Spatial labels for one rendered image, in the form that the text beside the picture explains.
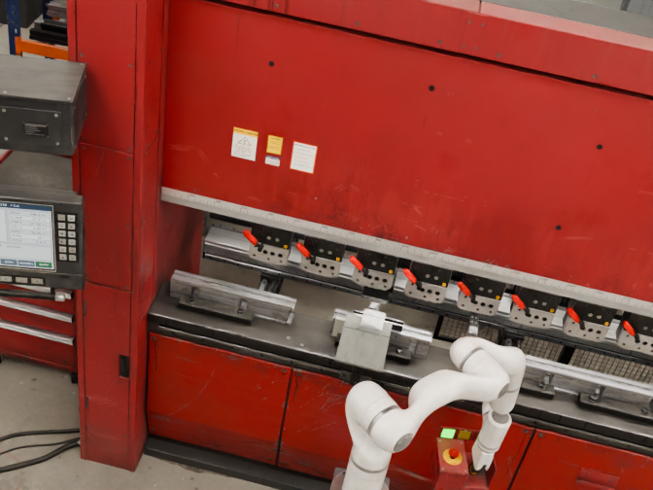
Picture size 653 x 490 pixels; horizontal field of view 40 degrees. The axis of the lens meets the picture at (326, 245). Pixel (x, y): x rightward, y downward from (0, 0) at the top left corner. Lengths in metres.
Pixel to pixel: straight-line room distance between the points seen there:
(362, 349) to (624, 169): 1.13
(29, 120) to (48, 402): 1.96
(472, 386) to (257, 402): 1.25
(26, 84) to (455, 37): 1.28
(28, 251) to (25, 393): 1.55
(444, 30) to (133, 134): 1.04
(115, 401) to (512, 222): 1.78
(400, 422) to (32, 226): 1.31
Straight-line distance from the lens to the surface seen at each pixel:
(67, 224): 2.92
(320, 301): 5.02
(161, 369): 3.74
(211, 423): 3.89
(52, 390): 4.47
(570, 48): 2.79
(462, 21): 2.76
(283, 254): 3.31
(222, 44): 2.95
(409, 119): 2.93
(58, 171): 4.12
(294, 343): 3.48
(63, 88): 2.77
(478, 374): 2.73
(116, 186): 3.10
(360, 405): 2.59
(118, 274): 3.34
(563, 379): 3.58
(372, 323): 3.44
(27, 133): 2.79
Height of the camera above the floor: 3.28
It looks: 37 degrees down
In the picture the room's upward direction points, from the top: 11 degrees clockwise
